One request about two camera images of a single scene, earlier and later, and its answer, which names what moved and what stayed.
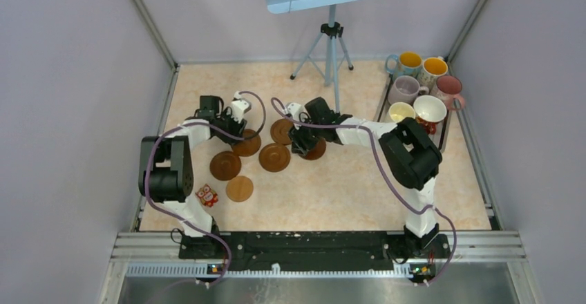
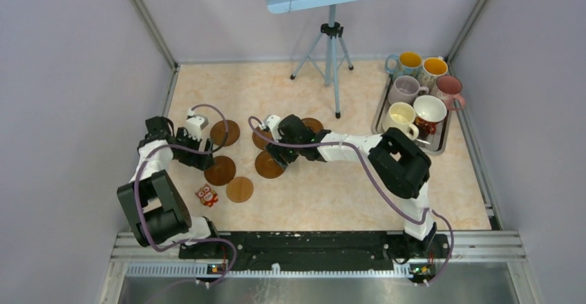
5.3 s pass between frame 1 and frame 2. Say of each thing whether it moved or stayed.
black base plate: stayed
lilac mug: stayed
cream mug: stayed
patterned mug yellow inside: stayed
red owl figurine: stayed
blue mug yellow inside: stayed
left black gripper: moved
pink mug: stayed
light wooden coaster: stayed
